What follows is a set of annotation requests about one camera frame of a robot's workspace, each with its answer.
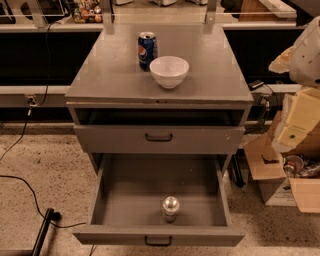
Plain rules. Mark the silver 7up soda can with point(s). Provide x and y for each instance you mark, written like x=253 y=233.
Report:
x=170 y=208

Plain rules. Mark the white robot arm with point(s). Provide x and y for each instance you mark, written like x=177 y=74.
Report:
x=301 y=112

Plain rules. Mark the grey drawer cabinet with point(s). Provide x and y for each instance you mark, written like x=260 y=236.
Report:
x=111 y=89

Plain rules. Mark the closed grey top drawer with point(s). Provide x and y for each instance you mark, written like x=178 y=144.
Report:
x=186 y=139

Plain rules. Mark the open grey middle drawer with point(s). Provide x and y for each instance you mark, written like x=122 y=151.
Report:
x=127 y=205

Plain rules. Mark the blue Pepsi can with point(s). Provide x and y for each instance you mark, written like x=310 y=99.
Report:
x=147 y=49

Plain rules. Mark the white ceramic bowl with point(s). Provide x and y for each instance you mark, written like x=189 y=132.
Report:
x=169 y=71

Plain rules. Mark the small black box on ledge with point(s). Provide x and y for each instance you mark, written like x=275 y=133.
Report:
x=255 y=84

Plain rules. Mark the brown cardboard box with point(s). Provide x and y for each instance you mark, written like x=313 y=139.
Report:
x=266 y=167

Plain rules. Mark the colourful objects on shelf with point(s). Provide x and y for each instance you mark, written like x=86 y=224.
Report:
x=87 y=11

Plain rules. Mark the crushed cans in box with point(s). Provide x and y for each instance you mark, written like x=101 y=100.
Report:
x=298 y=166

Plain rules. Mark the black metal stand leg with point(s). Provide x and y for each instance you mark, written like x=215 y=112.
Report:
x=50 y=217

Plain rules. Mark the black top drawer handle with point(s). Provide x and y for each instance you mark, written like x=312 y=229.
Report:
x=160 y=139

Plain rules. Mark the black drawer handle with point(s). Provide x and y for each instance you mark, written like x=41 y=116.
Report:
x=158 y=242
x=160 y=139

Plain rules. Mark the black middle drawer handle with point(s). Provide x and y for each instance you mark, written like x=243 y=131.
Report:
x=158 y=242

